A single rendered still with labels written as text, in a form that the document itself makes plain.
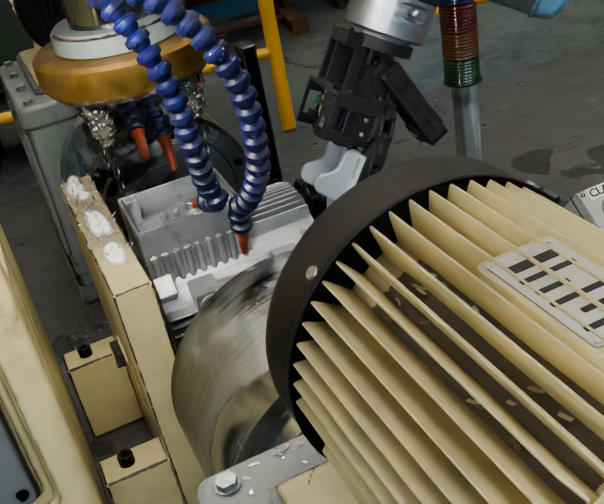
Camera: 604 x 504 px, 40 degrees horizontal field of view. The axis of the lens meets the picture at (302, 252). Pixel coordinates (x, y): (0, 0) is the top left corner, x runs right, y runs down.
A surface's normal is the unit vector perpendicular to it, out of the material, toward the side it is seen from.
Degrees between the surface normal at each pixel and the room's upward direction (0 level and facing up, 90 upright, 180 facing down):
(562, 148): 0
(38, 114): 90
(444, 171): 10
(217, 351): 39
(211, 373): 47
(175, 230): 90
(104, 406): 90
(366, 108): 90
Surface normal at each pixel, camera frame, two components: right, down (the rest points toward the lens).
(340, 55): 0.40, 0.42
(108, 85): 0.00, 0.52
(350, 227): -0.58, -0.57
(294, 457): -0.17, -0.84
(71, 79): -0.37, 0.54
